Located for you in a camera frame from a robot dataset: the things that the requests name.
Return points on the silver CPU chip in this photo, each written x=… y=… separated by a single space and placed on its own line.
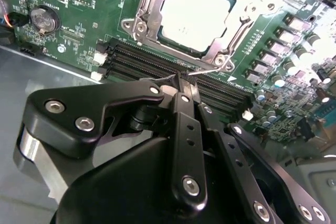
x=194 y=19

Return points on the metal CPU locking lever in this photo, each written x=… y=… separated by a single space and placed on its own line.
x=144 y=6
x=204 y=71

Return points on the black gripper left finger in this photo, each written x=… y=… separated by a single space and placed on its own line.
x=65 y=108

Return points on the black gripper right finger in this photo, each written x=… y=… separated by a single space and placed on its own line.
x=225 y=155

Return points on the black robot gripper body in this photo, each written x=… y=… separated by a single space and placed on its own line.
x=118 y=195

